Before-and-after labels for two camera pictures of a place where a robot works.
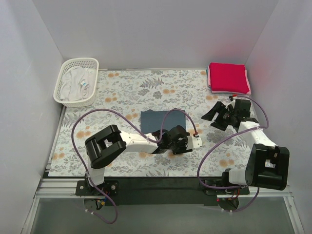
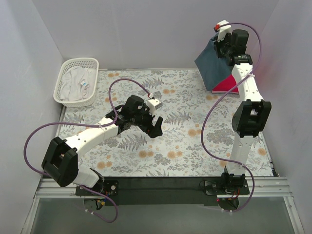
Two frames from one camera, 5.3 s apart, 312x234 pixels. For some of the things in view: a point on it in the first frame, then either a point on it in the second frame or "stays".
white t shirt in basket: (77, 83) stays
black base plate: (157, 191) stays
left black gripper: (182, 148) → (151, 126)
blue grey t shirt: (152, 121) → (215, 70)
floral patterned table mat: (147, 123) stays
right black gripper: (223, 118) → (221, 47)
